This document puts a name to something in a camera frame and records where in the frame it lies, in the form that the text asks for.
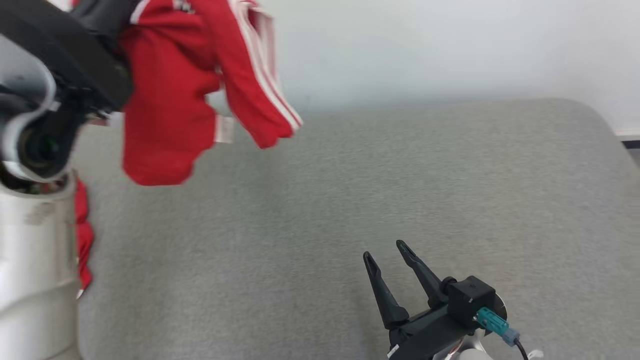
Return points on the red Bulls 23 basketball shorts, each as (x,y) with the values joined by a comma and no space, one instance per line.
(83,235)

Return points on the white wall baseboard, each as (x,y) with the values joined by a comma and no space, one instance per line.
(631,134)

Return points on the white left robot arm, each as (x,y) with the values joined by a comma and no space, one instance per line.
(30,275)

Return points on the red Bulls 23 basketball jersey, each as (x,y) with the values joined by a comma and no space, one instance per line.
(170,100)

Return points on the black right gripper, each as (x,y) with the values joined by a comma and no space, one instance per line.
(425,335)

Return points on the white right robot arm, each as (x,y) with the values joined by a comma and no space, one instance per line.
(472,352)

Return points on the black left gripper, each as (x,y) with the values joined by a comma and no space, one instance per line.
(75,60)

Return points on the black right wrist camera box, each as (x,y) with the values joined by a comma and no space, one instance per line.
(470,297)

